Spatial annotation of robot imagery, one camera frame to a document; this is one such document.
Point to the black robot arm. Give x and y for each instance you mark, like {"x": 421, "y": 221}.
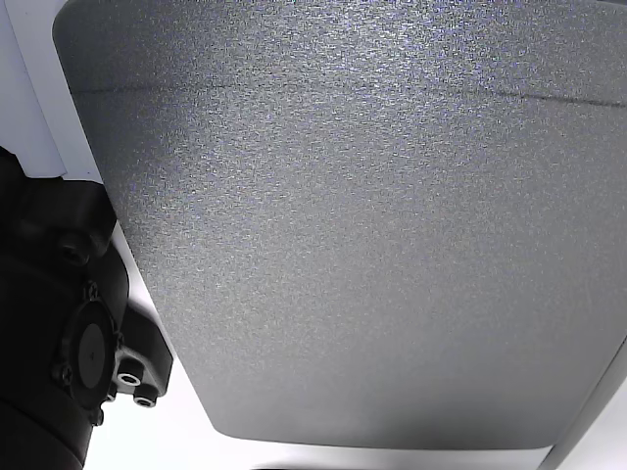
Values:
{"x": 44, "y": 313}

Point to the gray textured foam mat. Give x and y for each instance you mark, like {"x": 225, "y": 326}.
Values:
{"x": 343, "y": 220}

